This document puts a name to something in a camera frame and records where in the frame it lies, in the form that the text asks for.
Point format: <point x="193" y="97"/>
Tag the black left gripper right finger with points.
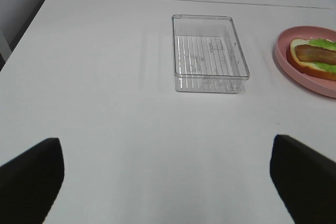
<point x="304" y="180"/>

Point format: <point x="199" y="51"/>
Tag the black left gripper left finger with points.
<point x="31" y="182"/>

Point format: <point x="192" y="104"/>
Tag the bread slice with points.
<point x="306" y="67"/>

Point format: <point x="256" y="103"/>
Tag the bacon strip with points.
<point x="308" y="53"/>

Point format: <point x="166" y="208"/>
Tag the green lettuce leaf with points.
<point x="326" y="44"/>

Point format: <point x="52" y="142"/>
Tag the pink round plate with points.
<point x="320" y="86"/>

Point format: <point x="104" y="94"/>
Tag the clear left plastic tray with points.
<point x="207" y="55"/>

